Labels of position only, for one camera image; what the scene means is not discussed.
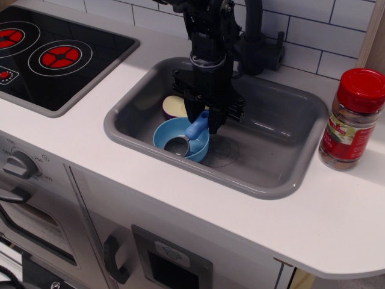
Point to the grey sink basin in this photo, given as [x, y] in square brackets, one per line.
[266, 155]

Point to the toy eggplant slice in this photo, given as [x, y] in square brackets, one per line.
[173, 106]

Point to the wooden side post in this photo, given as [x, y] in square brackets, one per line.
[372, 51]

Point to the grey oven door handle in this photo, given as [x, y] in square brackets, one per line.
[16, 196]

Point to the toy oven door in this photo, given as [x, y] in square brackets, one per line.
[49, 227]

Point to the black toy stovetop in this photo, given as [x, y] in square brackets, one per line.
[48, 64]

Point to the red lid spice jar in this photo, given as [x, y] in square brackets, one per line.
[356, 108]

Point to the grey oven knob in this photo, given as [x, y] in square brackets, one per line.
[20, 165]

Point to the grey dispenser panel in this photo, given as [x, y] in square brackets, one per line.
[169, 265]

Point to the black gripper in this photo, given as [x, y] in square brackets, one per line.
[209, 87]

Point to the blue handled measuring spoon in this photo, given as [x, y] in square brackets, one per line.
[180, 145]

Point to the dark cabinet door handle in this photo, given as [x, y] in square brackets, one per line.
[110, 249]

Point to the dark grey faucet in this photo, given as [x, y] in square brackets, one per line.
[253, 53]

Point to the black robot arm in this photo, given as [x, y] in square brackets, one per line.
[213, 32]

